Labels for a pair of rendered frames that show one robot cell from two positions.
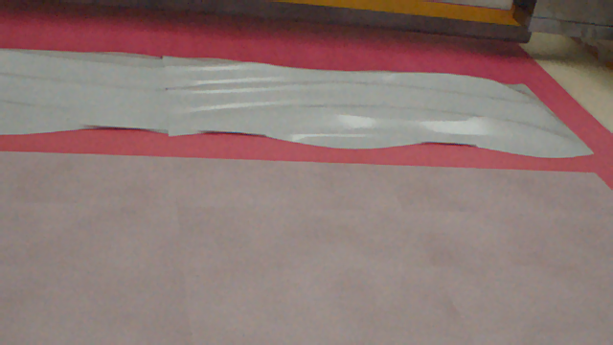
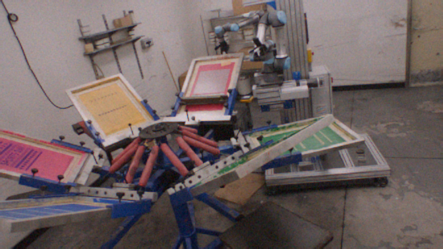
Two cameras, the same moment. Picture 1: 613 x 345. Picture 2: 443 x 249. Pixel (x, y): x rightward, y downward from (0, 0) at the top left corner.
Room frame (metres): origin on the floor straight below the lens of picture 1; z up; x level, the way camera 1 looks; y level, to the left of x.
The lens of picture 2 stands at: (1.69, 2.68, 2.15)
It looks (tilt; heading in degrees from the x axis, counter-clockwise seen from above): 22 degrees down; 238
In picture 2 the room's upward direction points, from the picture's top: 11 degrees counter-clockwise
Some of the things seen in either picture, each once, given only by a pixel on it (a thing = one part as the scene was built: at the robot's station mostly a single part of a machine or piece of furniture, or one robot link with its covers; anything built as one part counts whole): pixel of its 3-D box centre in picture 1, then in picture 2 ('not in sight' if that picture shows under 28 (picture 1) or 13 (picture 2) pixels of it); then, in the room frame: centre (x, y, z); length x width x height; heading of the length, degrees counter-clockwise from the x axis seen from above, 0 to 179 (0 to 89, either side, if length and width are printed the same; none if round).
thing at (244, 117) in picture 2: not in sight; (240, 129); (-0.15, 0.09, 0.79); 0.46 x 0.09 x 0.33; 32
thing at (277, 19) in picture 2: not in sight; (279, 41); (-0.51, 0.46, 1.63); 0.15 x 0.12 x 0.55; 112
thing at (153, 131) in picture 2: not in sight; (178, 199); (0.89, 0.53, 0.67); 0.39 x 0.39 x 1.35
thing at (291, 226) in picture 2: not in sight; (223, 208); (0.86, 1.20, 0.91); 1.34 x 0.40 x 0.08; 92
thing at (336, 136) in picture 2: not in sight; (279, 133); (0.09, 0.95, 1.05); 1.08 x 0.61 x 0.23; 152
